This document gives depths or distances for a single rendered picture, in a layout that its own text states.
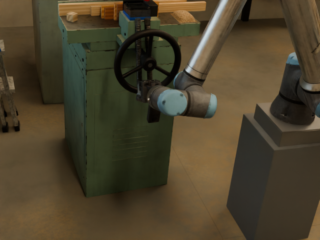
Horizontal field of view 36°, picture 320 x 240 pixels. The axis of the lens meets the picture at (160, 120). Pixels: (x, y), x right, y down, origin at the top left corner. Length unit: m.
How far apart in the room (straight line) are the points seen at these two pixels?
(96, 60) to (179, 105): 0.61
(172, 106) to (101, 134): 0.74
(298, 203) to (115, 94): 0.96
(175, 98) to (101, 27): 0.59
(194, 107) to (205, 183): 1.06
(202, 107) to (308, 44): 0.42
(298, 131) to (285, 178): 0.23
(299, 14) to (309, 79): 0.29
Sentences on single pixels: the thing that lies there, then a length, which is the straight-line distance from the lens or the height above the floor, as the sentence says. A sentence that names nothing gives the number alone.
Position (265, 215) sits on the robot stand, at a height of 0.19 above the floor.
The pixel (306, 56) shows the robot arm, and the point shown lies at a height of 0.99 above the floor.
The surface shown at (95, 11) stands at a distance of 2.26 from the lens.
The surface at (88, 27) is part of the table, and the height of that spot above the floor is 0.90.
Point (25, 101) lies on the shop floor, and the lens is 3.42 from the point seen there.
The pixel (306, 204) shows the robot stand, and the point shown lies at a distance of 2.38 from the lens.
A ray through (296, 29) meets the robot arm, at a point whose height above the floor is 1.09.
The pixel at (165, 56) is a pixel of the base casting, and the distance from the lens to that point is 2.27.
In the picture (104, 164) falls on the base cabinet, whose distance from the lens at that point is 2.47.
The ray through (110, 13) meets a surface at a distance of 2.22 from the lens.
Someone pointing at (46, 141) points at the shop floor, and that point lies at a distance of 3.00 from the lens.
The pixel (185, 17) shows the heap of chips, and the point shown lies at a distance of 2.27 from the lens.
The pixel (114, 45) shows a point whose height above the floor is 0.82.
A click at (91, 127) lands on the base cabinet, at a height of 0.42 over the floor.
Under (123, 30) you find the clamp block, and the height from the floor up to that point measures 0.90.
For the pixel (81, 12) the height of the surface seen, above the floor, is 0.91.
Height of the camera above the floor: 1.65
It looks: 31 degrees down
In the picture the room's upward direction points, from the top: 5 degrees clockwise
